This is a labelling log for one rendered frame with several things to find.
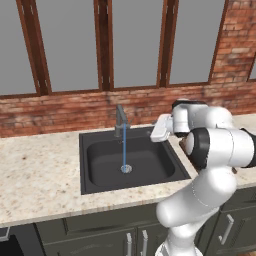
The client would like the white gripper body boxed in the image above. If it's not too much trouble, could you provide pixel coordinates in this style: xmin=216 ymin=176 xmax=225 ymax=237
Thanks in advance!
xmin=149 ymin=113 xmax=174 ymax=144

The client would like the grey sink faucet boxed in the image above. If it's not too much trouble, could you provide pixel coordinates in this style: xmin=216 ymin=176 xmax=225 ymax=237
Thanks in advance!
xmin=114 ymin=104 xmax=135 ymax=139

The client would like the silver sink drain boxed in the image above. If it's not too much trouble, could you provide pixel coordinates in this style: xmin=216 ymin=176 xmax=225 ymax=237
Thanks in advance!
xmin=120 ymin=164 xmax=133 ymax=175

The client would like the black kitchen sink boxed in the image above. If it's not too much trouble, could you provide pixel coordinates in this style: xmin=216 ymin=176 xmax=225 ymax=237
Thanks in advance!
xmin=78 ymin=126 xmax=192 ymax=196

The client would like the blue water stream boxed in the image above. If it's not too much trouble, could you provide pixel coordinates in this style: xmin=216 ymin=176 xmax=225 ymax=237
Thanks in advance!
xmin=122 ymin=123 xmax=128 ymax=170

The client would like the dark green false drawer front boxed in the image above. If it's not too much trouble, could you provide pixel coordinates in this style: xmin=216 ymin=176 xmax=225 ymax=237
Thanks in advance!
xmin=63 ymin=203 xmax=161 ymax=235

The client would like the brown wooden window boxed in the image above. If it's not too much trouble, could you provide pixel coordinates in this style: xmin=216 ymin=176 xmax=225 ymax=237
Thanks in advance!
xmin=0 ymin=0 xmax=231 ymax=98
xmin=246 ymin=53 xmax=256 ymax=83

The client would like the dark green cupboard door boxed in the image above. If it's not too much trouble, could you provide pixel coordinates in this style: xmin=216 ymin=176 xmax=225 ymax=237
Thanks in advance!
xmin=203 ymin=205 xmax=256 ymax=256
xmin=136 ymin=222 xmax=172 ymax=256
xmin=42 ymin=227 xmax=138 ymax=256

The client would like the black dishwasher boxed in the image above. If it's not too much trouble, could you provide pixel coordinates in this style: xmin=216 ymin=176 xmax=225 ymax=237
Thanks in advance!
xmin=0 ymin=223 xmax=44 ymax=256

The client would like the silver cupboard handle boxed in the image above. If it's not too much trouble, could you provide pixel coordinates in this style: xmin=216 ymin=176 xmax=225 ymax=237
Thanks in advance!
xmin=217 ymin=213 xmax=235 ymax=246
xmin=141 ymin=229 xmax=149 ymax=256
xmin=125 ymin=232 xmax=133 ymax=256

